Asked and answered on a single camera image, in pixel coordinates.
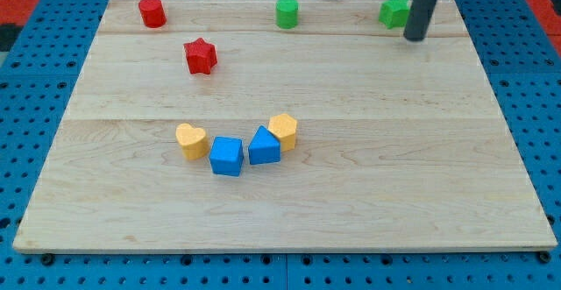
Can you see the light wooden board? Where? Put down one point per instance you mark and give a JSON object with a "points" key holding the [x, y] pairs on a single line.
{"points": [[400, 146]]}

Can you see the red cylinder block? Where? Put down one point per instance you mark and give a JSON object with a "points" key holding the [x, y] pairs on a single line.
{"points": [[152, 13]]}

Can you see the yellow heart block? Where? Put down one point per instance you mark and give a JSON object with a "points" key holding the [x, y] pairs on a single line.
{"points": [[193, 141]]}

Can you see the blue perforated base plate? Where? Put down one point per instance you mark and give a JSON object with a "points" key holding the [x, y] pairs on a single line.
{"points": [[41, 69]]}

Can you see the blue triangle block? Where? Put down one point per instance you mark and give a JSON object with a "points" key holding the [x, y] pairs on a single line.
{"points": [[264, 148]]}

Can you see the grey cylindrical robot arm stick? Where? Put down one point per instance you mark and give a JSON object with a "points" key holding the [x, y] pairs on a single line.
{"points": [[418, 22]]}

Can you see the green cylinder block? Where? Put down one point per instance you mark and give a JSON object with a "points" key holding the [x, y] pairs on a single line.
{"points": [[286, 13]]}

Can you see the blue cube block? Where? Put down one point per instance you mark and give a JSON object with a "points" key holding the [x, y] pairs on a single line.
{"points": [[226, 156]]}

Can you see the green star block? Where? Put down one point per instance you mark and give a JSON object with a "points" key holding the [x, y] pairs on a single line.
{"points": [[394, 13]]}

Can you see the red star block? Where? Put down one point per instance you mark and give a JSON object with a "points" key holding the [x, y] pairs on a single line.
{"points": [[201, 56]]}

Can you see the yellow hexagon block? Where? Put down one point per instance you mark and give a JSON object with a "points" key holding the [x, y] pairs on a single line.
{"points": [[284, 128]]}

